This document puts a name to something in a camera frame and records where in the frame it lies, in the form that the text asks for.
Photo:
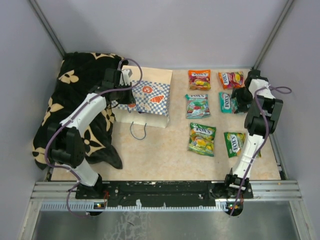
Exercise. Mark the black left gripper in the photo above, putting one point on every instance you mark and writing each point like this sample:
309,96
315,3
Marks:
129,100

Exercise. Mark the aluminium frame rail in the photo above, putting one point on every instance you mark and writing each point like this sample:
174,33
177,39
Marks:
257,189

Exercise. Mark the white slotted cable duct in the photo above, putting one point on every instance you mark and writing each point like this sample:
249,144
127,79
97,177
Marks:
94,206

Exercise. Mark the aluminium corner post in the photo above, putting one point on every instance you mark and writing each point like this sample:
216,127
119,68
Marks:
50,31
285,12

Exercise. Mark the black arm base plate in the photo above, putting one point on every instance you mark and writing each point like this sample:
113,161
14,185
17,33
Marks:
155,193

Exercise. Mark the right aluminium corner post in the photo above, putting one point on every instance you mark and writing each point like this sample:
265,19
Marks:
285,12

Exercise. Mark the teal Fox's candy packet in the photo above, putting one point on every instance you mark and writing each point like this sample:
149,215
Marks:
228,105

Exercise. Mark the left aluminium corner post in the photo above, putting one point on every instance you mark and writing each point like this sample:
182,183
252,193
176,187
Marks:
50,31

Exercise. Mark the black floral plush blanket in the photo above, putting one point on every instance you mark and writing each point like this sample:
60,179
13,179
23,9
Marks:
79,73

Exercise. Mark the orange Fox's candy packet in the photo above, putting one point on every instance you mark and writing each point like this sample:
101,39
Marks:
231,80

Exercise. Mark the blue checkered paper bag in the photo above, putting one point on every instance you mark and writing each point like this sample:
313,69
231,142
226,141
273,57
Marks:
152,95

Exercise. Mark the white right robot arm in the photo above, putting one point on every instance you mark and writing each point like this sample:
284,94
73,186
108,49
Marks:
261,120

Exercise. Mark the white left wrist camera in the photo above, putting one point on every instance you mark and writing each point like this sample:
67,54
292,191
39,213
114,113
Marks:
125,77

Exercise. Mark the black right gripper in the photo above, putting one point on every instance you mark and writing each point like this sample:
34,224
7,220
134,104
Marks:
241,106

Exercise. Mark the green snack packet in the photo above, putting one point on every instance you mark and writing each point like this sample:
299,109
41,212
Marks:
202,139

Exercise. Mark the orange striped snack packet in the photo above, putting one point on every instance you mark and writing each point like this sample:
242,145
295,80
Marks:
199,79

